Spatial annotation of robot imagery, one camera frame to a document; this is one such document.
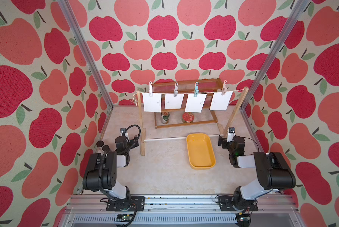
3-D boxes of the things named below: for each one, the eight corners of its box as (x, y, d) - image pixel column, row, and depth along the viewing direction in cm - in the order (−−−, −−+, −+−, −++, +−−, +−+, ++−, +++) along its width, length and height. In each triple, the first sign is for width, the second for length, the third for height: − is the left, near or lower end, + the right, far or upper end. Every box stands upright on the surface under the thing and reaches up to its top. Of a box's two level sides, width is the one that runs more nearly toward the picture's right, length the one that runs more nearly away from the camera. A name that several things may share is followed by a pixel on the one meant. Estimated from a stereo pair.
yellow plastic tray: (188, 170, 87) (189, 166, 82) (185, 138, 103) (186, 133, 98) (214, 170, 87) (217, 166, 82) (208, 138, 103) (210, 133, 98)
